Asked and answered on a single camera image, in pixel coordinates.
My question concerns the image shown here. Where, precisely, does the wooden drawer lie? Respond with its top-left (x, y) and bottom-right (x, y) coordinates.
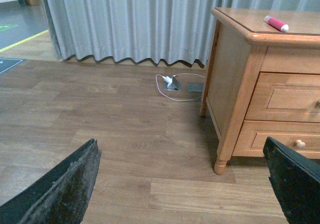
top-left (232, 121), bottom-right (320, 159)
top-left (245, 72), bottom-right (320, 123)

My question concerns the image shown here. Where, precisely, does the closed floor outlet cover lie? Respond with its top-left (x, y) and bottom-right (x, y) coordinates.
top-left (187, 83), bottom-right (204, 92)

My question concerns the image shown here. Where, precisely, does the wooden nightstand cabinet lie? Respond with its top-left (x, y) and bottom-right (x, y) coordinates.
top-left (200, 7), bottom-right (320, 175)

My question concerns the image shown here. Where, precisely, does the grey curtain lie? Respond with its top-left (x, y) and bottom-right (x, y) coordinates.
top-left (43, 0), bottom-right (320, 64)

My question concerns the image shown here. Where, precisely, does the open floor outlet box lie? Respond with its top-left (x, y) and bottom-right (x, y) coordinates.
top-left (163, 75), bottom-right (182, 91)

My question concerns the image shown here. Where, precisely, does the white charger cable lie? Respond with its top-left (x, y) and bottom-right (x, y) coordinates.
top-left (155, 73), bottom-right (206, 102)

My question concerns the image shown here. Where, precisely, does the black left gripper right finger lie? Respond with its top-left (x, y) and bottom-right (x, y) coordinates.
top-left (263, 137), bottom-right (320, 224)

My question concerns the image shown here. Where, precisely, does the pink marker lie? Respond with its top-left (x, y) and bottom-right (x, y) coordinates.
top-left (264, 15), bottom-right (289, 32)

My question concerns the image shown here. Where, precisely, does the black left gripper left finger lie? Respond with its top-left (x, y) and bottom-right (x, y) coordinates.
top-left (0, 139), bottom-right (102, 224)

